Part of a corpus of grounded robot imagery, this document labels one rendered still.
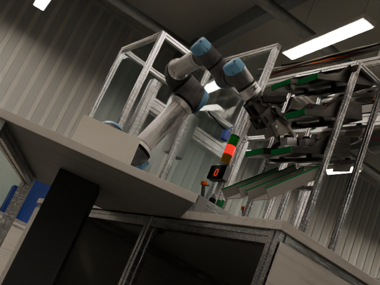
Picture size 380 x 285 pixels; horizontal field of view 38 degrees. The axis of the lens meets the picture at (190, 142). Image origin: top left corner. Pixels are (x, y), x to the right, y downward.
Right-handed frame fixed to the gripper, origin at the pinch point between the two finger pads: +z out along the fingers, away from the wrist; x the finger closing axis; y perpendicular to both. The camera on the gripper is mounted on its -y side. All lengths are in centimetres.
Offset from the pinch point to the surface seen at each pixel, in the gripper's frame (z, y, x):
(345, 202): 32.8, -0.9, 6.7
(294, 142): 3.4, -0.5, 1.4
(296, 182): 13.0, 12.3, 6.3
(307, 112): -3.0, -9.4, 6.3
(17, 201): -36, 77, -87
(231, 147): 5, -13, -61
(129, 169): -29, 60, 6
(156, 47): -55, -44, -119
